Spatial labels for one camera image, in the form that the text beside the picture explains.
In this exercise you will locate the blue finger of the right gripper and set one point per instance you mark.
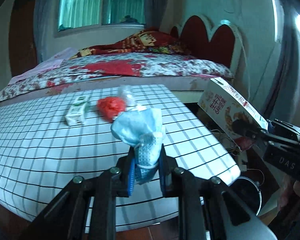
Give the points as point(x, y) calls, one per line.
point(248, 130)

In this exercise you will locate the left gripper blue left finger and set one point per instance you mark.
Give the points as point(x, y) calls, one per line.
point(130, 171)

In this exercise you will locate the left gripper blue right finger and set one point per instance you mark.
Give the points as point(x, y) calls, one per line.
point(165, 173)

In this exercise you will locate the white milk carton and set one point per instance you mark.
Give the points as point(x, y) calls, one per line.
point(224, 105)

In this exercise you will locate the light blue face mask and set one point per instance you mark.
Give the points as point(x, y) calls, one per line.
point(144, 132)

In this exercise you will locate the red plastic bag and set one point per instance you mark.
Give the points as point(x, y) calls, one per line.
point(110, 107)

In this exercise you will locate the clear plastic bag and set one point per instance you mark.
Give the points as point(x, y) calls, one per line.
point(125, 93)

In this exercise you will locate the green white drink carton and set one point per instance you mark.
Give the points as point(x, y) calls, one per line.
point(77, 112)

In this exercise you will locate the white tissue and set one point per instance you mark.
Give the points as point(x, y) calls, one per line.
point(135, 109)

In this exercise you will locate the black trash bin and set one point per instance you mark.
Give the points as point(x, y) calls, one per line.
point(249, 192)

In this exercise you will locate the person's right hand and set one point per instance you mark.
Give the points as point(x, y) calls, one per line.
point(289, 186)

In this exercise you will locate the red white heart headboard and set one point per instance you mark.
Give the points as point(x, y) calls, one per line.
point(220, 43)

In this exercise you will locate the checkered white tablecloth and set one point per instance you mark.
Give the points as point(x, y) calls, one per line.
point(40, 153)

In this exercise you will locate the bed with floral sheet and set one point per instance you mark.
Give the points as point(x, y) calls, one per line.
point(125, 64)

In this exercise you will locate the red patterned blanket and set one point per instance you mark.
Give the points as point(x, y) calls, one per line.
point(146, 41)

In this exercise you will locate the grey window curtain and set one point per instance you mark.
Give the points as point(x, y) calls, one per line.
point(154, 12)

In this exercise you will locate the window with green curtain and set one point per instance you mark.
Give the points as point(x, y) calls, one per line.
point(73, 14)

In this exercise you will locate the dark wooden door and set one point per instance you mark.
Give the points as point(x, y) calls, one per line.
point(22, 50)

